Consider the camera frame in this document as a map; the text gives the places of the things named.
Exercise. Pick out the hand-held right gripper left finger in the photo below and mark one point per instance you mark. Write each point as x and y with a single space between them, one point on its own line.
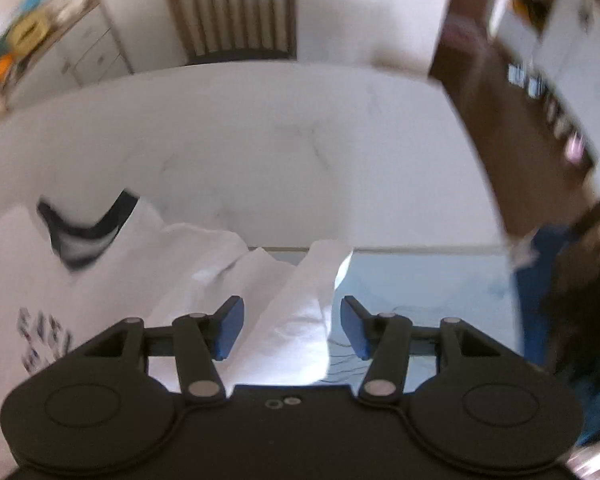
227 327

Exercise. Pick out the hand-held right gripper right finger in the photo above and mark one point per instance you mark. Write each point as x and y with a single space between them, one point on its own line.
355 327

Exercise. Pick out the white t-shirt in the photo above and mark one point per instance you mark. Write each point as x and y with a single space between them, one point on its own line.
290 300

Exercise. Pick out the blue cloth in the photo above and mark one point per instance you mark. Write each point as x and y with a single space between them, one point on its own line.
537 290

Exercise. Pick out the dark wooden furniture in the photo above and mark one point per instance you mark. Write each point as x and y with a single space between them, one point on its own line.
510 125

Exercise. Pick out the brown wooden chair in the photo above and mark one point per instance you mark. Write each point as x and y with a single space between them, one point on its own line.
232 15

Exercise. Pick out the white wooden cabinet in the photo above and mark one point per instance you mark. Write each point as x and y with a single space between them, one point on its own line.
87 47

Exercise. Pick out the orange fruit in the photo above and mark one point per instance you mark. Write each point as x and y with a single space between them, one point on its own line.
2 67

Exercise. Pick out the teal and yellow tissue box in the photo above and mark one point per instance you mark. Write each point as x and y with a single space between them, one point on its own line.
27 32

